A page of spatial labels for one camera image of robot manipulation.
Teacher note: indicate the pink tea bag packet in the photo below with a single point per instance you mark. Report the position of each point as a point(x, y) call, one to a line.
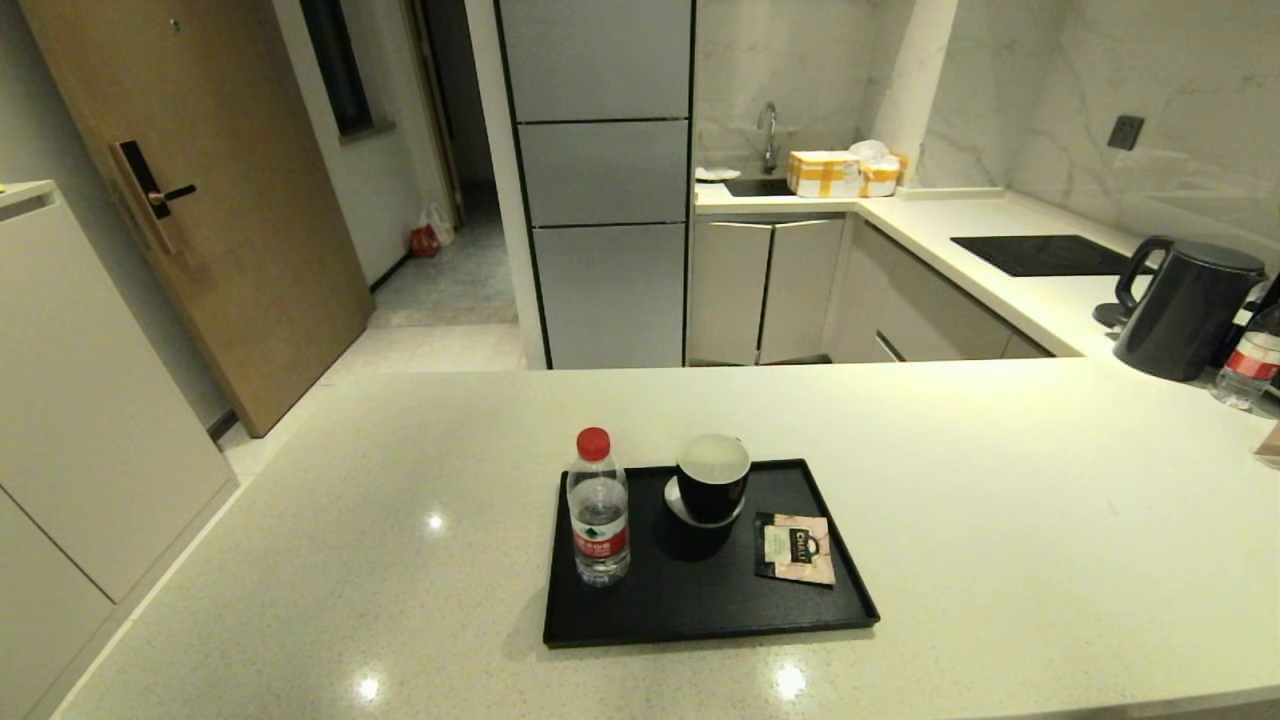
point(800, 550)

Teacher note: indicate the black rectangular serving tray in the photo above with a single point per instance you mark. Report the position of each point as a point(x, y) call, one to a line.
point(700, 605)

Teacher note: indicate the clear red-label water bottle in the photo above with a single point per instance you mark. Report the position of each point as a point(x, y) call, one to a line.
point(1250, 365)
point(598, 520)

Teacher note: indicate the black electric kettle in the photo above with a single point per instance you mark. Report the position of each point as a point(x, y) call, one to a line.
point(1190, 320)

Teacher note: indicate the black cup white inside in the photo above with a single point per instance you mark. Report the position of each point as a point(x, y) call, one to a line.
point(712, 495)

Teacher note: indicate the white cloth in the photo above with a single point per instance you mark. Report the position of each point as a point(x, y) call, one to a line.
point(715, 173)

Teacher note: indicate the grey cabinet door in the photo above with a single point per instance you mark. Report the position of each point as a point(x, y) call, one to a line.
point(728, 290)
point(800, 290)

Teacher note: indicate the white plastic shopping bag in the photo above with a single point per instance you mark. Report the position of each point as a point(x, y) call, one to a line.
point(441, 225)

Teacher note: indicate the white storage cabinet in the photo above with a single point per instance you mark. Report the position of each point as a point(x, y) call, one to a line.
point(80, 400)

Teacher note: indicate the grey counter drawer unit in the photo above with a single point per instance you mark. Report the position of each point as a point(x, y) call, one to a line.
point(930, 310)

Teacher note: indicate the red bag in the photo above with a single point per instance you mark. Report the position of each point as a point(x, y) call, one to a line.
point(424, 242)

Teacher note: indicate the dark kitchen sink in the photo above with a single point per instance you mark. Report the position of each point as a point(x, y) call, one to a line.
point(755, 187)

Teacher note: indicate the chrome sink faucet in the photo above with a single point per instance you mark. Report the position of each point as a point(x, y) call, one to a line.
point(769, 150)

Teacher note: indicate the small yellow-taped cardboard box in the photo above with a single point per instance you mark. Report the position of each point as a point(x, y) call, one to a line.
point(880, 178)

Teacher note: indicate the white saucer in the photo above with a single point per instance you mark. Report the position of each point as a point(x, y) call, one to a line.
point(671, 500)

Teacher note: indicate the dark wall socket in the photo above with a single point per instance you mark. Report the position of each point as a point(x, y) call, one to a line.
point(1126, 132)

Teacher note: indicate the tall grey refrigerator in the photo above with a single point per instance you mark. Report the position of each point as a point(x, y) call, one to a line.
point(605, 290)

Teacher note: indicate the black induction cooktop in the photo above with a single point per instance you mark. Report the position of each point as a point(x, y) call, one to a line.
point(1040, 255)

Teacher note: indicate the large yellow-taped cardboard box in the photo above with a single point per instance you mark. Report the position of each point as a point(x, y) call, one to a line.
point(825, 175)

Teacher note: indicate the brown wooden door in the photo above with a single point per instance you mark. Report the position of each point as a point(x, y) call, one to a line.
point(250, 250)

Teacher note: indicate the white crumpled plastic bag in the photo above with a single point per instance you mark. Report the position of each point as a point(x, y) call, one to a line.
point(868, 150)

